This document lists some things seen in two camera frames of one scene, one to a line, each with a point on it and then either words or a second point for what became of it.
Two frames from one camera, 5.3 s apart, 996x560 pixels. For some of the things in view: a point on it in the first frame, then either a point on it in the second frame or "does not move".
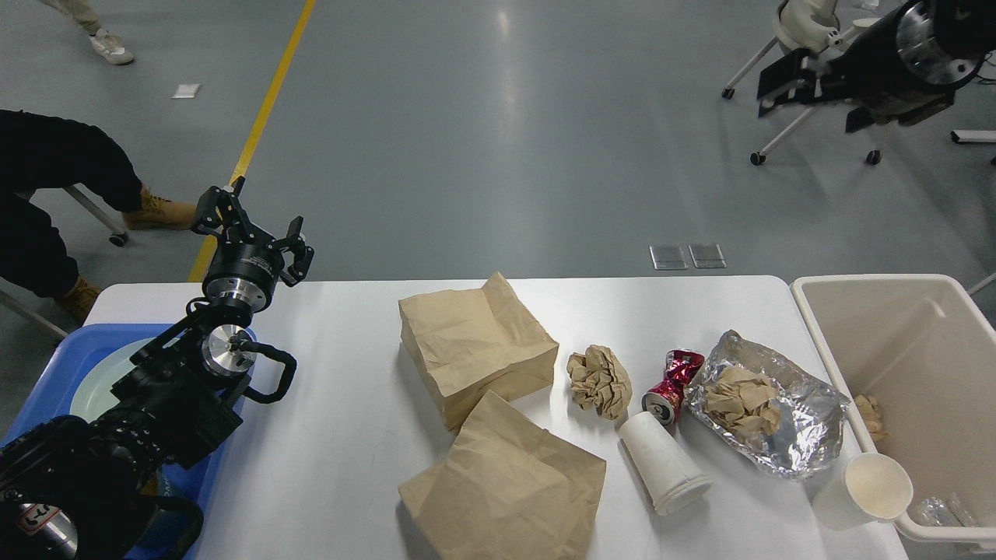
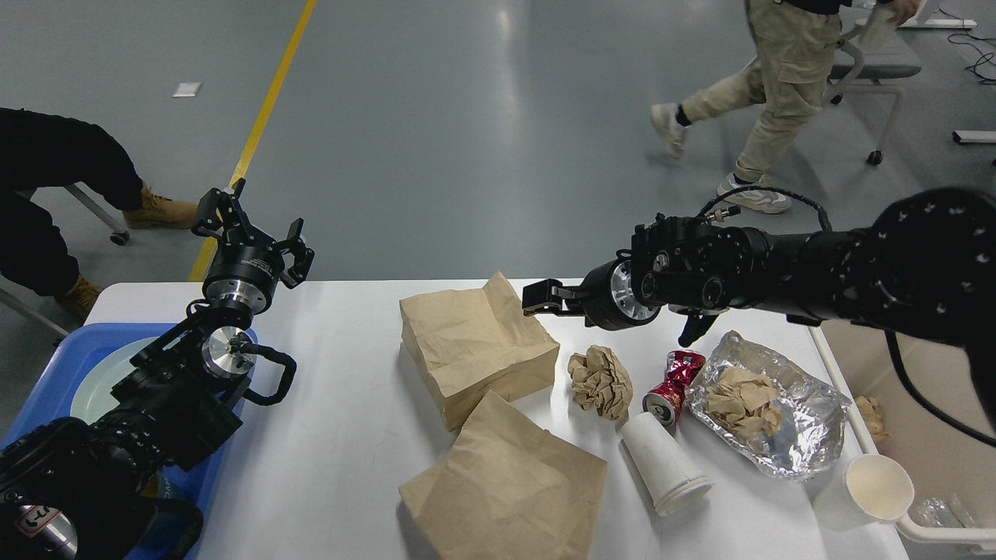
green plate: x=92 y=393 does not move
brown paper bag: x=462 y=344 does not move
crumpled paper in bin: x=872 y=415 does not move
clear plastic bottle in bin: x=948 y=510 does not move
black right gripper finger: x=796 y=78 to x=545 y=296
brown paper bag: x=504 y=491 does not move
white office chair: x=813 y=26 to x=884 y=54
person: x=109 y=44 to x=793 y=57
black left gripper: x=244 y=268 does not move
